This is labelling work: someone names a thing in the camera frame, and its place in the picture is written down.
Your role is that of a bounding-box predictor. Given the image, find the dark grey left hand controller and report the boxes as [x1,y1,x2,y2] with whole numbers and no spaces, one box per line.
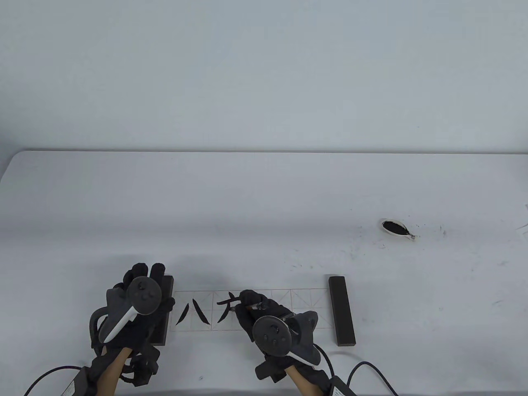
[99,276,163,344]

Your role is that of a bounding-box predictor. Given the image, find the black cable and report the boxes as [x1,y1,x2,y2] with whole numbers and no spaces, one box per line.
[347,361,400,396]
[23,365,83,396]

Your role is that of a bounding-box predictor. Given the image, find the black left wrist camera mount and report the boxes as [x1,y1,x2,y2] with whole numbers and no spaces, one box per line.
[119,346,161,387]

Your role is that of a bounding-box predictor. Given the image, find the person's left forearm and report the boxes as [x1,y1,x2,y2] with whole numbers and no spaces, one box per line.
[97,347,133,396]

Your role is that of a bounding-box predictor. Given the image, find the white ink dish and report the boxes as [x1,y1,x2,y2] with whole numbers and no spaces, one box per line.
[380,219,419,241]

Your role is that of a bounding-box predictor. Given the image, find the person's right hand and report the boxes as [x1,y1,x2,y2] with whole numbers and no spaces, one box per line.
[233,290,298,355]

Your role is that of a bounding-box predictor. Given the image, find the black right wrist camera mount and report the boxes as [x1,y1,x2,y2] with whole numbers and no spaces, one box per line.
[255,356,290,383]

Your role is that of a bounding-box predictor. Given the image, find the person's right forearm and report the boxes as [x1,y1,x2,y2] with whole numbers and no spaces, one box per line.
[286,365,331,396]

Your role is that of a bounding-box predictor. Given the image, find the black left wrist box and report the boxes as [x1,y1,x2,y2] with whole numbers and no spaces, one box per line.
[65,365,101,396]

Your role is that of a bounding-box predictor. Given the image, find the black right wrist box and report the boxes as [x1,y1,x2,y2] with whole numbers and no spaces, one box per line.
[329,375,356,396]

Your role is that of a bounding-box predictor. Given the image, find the dark grey hand controller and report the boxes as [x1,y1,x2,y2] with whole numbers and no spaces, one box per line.
[252,311,321,366]
[99,276,163,344]

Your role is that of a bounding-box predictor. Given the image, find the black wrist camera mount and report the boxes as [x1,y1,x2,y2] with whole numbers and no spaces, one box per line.
[255,356,290,383]
[119,346,161,387]

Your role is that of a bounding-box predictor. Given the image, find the black wrist box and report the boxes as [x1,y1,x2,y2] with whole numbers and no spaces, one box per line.
[329,375,356,396]
[65,365,101,396]

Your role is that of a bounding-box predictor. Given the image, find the black bar paperweight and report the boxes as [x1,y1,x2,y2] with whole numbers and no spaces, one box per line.
[152,276,175,347]
[328,276,356,347]

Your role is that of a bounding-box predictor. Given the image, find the white grid calligraphy paper strip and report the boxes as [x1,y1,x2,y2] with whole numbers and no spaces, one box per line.
[169,289,337,332]

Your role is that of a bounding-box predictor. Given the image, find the dark grey right hand controller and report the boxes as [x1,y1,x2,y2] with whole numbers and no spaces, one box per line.
[252,311,321,366]

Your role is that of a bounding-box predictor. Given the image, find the person's left hand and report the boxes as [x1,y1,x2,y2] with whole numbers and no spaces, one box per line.
[91,263,176,354]

